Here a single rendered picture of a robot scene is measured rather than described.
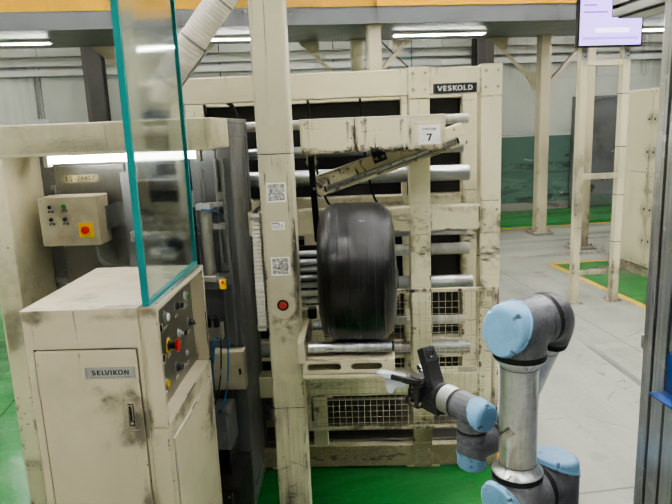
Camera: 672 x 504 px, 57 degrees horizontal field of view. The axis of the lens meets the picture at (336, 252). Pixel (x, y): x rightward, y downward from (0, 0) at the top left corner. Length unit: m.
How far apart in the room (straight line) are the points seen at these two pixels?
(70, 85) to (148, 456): 10.09
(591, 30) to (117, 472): 5.16
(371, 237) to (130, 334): 0.91
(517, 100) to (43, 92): 8.42
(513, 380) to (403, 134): 1.44
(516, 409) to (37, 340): 1.33
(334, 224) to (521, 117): 10.27
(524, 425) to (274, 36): 1.60
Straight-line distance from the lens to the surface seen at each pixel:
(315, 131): 2.62
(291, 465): 2.75
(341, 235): 2.27
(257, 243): 2.44
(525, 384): 1.44
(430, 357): 1.70
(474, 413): 1.57
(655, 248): 1.43
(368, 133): 2.61
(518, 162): 12.35
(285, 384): 2.59
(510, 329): 1.37
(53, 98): 11.82
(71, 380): 2.00
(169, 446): 1.99
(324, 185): 2.77
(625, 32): 6.21
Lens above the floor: 1.75
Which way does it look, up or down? 12 degrees down
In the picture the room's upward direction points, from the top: 2 degrees counter-clockwise
